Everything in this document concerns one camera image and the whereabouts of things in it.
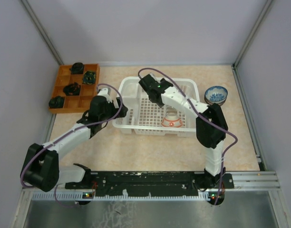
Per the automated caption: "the white plastic dish rack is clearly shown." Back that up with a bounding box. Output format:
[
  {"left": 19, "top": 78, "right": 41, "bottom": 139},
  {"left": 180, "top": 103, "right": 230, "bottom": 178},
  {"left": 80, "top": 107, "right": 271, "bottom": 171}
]
[{"left": 113, "top": 76, "right": 196, "bottom": 137}]

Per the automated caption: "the blue white patterned bowl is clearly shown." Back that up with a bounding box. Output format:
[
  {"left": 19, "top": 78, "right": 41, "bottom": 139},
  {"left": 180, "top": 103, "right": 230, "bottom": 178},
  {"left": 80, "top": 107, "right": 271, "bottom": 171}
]
[{"left": 204, "top": 85, "right": 228, "bottom": 102}]

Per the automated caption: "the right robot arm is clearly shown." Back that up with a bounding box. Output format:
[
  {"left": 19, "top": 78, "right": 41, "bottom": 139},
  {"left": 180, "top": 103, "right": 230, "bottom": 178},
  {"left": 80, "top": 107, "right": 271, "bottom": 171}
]
[{"left": 139, "top": 73, "right": 228, "bottom": 189}]

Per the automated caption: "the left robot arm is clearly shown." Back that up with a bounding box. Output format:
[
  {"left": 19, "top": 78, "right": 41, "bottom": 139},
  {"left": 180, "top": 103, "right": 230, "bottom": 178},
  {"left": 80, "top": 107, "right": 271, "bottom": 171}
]
[{"left": 20, "top": 95, "right": 128, "bottom": 192}]

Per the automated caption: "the wooden compartment tray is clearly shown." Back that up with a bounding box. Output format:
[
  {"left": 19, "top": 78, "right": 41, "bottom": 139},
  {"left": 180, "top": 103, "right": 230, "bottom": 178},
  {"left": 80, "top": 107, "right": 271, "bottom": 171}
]
[{"left": 48, "top": 64, "right": 100, "bottom": 114}]

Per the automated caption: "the red white patterned bowl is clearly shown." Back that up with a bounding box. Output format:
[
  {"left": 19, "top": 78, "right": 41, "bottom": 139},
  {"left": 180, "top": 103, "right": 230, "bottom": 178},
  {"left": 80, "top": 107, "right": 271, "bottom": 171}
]
[{"left": 161, "top": 111, "right": 183, "bottom": 128}]

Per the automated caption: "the black orange rolled item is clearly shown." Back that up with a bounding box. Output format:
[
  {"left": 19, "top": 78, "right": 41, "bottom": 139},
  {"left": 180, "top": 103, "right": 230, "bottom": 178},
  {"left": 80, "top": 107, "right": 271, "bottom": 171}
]
[{"left": 63, "top": 82, "right": 81, "bottom": 96}]

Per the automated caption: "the green black rolled item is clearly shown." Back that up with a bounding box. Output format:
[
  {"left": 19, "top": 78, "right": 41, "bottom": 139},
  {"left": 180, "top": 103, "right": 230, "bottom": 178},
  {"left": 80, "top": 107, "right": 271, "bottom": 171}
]
[{"left": 82, "top": 71, "right": 97, "bottom": 85}]

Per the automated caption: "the dark green rolled item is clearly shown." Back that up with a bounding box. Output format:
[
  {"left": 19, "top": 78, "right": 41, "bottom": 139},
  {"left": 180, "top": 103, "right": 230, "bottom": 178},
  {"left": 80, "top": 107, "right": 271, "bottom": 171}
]
[{"left": 48, "top": 96, "right": 65, "bottom": 109}]

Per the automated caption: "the black rolled item top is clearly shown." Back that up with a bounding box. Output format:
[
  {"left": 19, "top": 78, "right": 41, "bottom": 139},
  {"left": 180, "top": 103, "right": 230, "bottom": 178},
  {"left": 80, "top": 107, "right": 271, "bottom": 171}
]
[{"left": 70, "top": 62, "right": 85, "bottom": 75}]

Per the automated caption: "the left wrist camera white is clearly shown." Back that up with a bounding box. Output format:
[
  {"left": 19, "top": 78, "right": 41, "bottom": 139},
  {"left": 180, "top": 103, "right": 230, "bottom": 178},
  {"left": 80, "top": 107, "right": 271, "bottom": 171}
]
[{"left": 97, "top": 87, "right": 112, "bottom": 103}]

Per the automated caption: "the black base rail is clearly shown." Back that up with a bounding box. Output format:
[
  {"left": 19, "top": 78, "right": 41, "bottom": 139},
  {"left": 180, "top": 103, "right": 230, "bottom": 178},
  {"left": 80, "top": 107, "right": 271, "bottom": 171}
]
[{"left": 64, "top": 170, "right": 234, "bottom": 198}]

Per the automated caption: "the white cable duct strip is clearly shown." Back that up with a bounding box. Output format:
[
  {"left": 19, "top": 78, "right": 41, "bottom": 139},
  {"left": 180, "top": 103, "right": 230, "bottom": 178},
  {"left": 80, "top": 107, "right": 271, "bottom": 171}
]
[{"left": 32, "top": 190, "right": 222, "bottom": 202}]

